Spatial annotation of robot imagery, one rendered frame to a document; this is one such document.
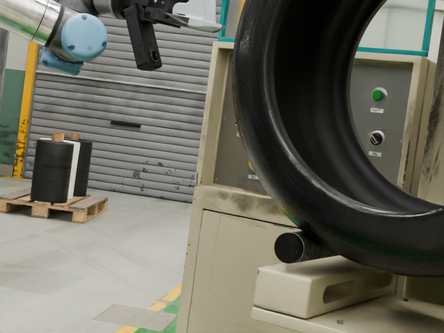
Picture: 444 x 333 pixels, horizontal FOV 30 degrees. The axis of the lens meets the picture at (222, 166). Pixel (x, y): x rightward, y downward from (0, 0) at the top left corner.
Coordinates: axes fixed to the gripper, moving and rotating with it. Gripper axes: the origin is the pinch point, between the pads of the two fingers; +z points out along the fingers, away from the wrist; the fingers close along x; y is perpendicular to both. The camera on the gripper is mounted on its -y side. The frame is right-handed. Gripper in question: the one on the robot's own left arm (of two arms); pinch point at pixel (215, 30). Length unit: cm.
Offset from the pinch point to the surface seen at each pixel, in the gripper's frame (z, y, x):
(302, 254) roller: 28.9, -28.6, -9.2
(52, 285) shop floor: -230, -156, 243
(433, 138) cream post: 31.6, -9.6, 27.2
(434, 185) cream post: 34.0, -17.4, 27.1
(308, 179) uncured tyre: 28.7, -17.5, -12.9
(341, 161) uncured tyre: 21.2, -16.7, 14.6
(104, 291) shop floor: -206, -153, 260
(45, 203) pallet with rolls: -422, -169, 435
